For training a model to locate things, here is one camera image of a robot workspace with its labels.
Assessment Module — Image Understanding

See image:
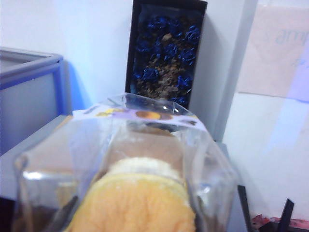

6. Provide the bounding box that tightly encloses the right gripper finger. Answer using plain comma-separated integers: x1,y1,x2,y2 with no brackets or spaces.
52,195,79,232

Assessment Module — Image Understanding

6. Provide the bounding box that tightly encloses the clear plastic snack box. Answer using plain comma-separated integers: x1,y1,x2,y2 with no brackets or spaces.
13,93,239,232

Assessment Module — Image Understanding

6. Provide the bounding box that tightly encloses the black box of blue roses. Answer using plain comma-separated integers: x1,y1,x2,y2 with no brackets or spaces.
125,0,208,109

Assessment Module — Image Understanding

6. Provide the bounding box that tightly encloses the grey blue office partition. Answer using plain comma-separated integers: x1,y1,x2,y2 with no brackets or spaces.
0,47,65,155

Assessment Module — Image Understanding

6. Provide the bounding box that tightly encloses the black router with antennas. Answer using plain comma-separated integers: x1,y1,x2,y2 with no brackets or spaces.
238,185,309,232

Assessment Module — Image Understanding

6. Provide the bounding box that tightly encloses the paper sheet with handwriting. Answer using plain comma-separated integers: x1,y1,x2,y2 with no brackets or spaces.
238,0,309,97

